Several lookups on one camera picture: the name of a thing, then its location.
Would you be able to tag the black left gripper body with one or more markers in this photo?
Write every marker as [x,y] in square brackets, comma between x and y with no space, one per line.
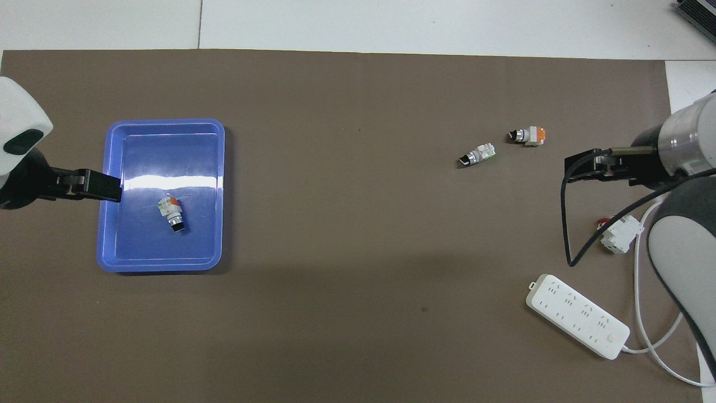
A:
[22,187]

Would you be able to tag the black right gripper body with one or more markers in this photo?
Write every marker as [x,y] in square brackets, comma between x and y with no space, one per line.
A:
[646,167]

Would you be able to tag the orange-tipped switch part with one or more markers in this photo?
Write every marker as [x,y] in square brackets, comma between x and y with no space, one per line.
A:
[530,136]

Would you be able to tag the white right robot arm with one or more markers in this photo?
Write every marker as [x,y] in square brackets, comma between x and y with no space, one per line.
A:
[688,140]

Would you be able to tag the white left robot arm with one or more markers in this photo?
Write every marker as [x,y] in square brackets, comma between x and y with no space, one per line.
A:
[22,109]

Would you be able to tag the white circuit breaker red lever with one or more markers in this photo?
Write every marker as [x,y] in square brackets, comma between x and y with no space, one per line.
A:
[620,235]

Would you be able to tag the blue plastic tray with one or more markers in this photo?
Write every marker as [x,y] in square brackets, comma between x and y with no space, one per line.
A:
[162,252]

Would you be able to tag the white orange small part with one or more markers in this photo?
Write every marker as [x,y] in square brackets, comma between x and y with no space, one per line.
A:
[480,155]

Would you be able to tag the white power strip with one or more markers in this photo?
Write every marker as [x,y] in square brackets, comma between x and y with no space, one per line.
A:
[576,313]

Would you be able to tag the grey ribbed device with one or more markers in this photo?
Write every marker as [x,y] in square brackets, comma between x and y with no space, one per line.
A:
[699,14]

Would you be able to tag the brown table mat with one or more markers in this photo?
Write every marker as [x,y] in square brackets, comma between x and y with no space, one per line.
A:
[358,252]

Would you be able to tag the white selector switch black knob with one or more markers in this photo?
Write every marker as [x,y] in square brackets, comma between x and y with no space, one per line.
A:
[170,211]

